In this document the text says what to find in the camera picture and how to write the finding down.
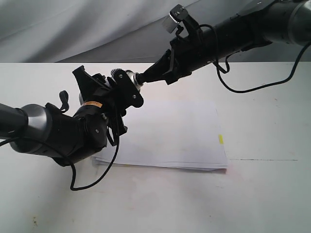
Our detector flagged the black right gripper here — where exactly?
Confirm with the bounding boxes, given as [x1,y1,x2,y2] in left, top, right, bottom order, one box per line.
[138,24,214,84]

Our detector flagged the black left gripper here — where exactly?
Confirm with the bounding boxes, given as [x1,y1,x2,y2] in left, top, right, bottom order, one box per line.
[72,65,129,135]

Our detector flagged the white spray can coloured dots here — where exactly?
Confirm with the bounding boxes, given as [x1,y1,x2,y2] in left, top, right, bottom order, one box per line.
[77,69,143,107]

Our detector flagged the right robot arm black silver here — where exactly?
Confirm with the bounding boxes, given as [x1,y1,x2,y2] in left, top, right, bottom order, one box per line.
[137,0,311,84]

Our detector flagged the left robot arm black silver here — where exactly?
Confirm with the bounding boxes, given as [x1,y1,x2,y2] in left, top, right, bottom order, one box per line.
[0,67,131,166]

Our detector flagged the white paper stack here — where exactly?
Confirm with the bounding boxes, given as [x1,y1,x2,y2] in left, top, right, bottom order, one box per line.
[90,99,228,173]

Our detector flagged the grey backdrop cloth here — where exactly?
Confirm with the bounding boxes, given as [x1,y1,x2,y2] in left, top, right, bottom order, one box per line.
[0,0,311,64]

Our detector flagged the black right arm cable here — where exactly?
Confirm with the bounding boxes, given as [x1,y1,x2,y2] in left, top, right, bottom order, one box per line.
[199,23,311,94]

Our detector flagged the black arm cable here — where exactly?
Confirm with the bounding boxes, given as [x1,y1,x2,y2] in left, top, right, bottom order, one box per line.
[0,131,121,191]
[199,23,311,94]

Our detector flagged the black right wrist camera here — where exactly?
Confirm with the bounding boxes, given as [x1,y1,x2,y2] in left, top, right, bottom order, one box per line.
[162,4,189,33]

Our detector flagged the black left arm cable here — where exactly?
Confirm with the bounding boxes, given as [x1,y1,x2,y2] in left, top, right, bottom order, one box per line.
[0,131,121,191]

